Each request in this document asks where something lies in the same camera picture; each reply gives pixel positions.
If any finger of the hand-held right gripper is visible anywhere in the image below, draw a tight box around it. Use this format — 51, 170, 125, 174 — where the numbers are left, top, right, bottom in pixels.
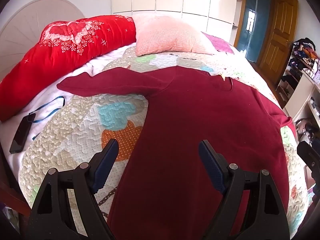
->
297, 141, 320, 198

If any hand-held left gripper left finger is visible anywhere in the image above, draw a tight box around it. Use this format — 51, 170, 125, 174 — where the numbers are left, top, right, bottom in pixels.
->
25, 139, 119, 240

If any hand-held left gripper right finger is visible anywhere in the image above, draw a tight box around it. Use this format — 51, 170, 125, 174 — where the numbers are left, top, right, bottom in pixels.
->
199, 140, 290, 240

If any dark red sweater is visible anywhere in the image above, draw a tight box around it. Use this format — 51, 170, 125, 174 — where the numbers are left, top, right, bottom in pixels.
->
57, 65, 294, 240

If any pile of clothes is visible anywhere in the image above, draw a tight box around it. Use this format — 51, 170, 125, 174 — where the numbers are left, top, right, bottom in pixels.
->
295, 119, 317, 144

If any open shelf with clothes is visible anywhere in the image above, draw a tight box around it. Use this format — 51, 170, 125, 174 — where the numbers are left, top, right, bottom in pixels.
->
275, 37, 320, 108

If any patchwork heart quilt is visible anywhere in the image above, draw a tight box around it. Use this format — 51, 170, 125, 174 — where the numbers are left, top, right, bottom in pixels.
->
19, 46, 309, 240

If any white desk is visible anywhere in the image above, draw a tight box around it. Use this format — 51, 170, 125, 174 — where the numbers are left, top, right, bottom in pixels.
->
282, 72, 320, 130

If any black smartphone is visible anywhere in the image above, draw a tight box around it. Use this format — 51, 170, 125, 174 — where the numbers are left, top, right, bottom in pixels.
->
9, 113, 36, 154

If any white bed sheet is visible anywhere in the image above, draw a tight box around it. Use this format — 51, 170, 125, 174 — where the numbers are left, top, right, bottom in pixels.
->
0, 44, 130, 178

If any wooden door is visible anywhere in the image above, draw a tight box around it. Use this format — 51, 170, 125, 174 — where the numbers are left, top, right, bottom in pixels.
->
259, 0, 299, 83

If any red floral comforter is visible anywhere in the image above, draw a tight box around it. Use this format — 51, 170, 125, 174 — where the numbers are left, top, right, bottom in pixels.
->
0, 15, 137, 123

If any pink ribbed pillow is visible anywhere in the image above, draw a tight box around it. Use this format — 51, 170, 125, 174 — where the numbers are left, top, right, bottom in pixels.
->
131, 14, 218, 57

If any blue glass door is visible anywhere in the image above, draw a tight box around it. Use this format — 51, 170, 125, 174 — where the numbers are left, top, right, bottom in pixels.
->
236, 0, 272, 63

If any white round headboard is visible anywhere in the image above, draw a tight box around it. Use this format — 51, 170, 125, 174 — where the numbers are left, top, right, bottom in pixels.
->
0, 0, 84, 82

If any blue lanyard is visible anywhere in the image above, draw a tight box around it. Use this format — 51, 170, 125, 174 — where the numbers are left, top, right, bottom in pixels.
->
27, 96, 66, 140

